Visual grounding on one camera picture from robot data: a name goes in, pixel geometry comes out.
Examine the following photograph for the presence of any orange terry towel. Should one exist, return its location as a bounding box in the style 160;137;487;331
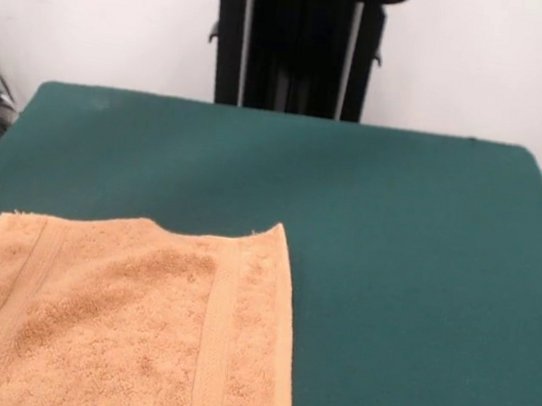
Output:
0;182;323;406

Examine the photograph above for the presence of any dark green table cloth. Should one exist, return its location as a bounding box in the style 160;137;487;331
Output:
0;71;542;406

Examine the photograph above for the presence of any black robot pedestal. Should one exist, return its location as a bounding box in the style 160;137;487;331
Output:
183;0;413;128

